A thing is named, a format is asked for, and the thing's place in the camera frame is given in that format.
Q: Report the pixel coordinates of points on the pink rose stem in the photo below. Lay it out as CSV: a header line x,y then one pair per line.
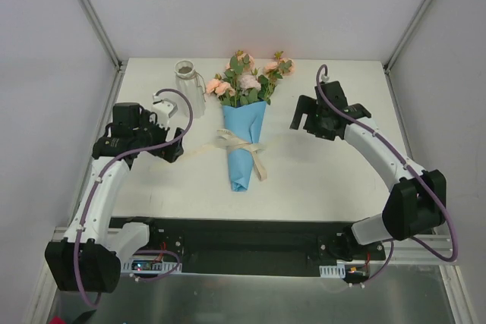
x,y
248,88

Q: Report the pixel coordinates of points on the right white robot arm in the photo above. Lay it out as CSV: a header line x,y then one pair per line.
x,y
417,196

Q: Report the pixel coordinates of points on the peach rose stem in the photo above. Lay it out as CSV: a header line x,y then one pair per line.
x,y
223,90

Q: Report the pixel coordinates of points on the white cable duct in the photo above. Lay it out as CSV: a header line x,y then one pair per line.
x,y
337,271
148,267

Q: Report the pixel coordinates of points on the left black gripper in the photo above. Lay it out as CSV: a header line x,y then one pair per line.
x,y
167,146

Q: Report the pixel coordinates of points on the right white cable duct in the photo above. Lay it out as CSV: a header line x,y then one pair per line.
x,y
337,271

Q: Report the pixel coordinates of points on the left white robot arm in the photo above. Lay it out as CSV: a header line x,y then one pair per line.
x,y
87,258

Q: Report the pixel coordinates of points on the blue wrapping paper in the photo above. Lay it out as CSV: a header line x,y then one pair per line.
x,y
241,138

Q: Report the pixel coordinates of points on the orange rose stem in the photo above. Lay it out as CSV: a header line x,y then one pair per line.
x,y
273,73

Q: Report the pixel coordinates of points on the aluminium frame post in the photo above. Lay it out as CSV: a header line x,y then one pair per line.
x,y
407,34
100,32

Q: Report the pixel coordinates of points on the left aluminium frame post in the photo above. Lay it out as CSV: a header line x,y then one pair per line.
x,y
100,32

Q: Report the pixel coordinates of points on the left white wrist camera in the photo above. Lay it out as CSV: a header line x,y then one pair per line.
x,y
164,109

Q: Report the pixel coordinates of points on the black object at bottom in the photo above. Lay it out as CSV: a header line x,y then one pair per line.
x,y
85,317

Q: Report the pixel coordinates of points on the right aluminium frame post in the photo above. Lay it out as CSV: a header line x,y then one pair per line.
x,y
407,34

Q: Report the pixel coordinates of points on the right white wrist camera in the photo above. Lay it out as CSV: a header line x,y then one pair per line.
x,y
323,78

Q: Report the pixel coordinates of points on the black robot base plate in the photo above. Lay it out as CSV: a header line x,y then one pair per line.
x,y
245,247

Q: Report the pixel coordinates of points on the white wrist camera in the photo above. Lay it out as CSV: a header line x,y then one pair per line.
x,y
323,78
164,109

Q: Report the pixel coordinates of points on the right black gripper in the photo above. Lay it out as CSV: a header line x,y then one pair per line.
x,y
310,116

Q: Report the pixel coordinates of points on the red object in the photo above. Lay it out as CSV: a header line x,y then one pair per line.
x,y
56,320

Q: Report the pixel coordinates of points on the cream printed ribbon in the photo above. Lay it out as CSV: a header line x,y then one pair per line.
x,y
214,157

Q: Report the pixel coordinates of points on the left white cable duct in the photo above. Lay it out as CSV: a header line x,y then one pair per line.
x,y
148,267

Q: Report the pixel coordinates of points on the white ribbed ceramic vase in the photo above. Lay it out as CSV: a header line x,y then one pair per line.
x,y
192,85

